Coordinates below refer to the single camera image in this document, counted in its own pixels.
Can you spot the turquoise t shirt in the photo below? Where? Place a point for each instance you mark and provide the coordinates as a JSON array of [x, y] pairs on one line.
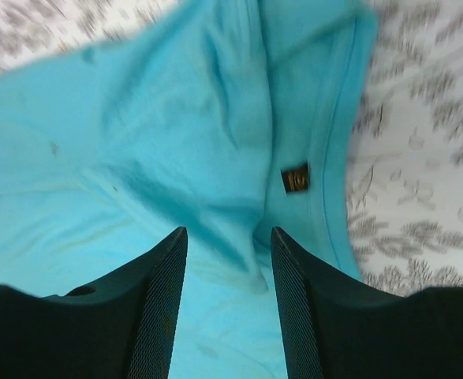
[[228, 118]]

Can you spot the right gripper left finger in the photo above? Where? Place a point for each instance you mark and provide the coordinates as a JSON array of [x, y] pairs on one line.
[[121, 325]]

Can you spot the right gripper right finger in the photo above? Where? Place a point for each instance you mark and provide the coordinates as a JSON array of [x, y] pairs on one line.
[[334, 326]]

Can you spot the floral patterned table cloth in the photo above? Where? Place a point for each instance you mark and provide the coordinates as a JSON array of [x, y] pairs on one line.
[[404, 186]]

